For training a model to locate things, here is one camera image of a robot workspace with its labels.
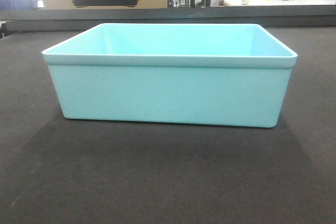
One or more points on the light blue plastic bin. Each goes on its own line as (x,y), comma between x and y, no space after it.
(216,74)

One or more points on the black conveyor belt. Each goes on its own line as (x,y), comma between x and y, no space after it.
(55,170)

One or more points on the white background table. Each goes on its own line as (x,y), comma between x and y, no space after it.
(277,2)

